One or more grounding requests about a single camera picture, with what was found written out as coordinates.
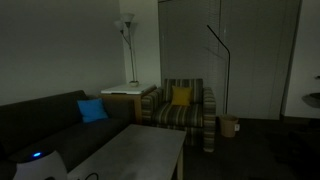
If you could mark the yellow throw cushion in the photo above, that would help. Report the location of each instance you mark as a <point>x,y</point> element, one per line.
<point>181,96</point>

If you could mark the small white bowl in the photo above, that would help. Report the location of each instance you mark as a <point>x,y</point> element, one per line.
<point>134,83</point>

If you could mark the striped armchair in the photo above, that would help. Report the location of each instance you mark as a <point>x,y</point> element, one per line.
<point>180,115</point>

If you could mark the white flat board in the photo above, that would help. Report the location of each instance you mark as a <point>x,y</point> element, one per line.
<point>128,88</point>

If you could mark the wooden side table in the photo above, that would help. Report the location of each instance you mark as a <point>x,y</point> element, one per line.
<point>126,103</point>

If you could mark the window blinds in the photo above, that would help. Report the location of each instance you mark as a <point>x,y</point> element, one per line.
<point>190,43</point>

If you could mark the grey coffee table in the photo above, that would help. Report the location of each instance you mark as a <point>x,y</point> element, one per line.
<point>140,150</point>

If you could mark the blue throw cushion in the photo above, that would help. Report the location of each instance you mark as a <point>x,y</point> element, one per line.
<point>92,110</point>

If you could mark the thin black floor lamp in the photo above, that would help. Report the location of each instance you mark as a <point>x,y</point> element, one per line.
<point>228,66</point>

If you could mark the beige waste basket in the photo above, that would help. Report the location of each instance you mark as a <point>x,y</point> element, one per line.
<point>228,126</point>

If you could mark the white floor lamp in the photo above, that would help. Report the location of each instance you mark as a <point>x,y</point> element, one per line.
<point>128,20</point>

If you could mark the white closet door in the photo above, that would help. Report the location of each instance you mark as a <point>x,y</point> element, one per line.
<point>256,60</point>

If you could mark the dark patterned fabric sofa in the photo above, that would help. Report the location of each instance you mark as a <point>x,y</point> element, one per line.
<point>50,130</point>

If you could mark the white device with blue light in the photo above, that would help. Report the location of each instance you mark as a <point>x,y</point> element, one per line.
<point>40,166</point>

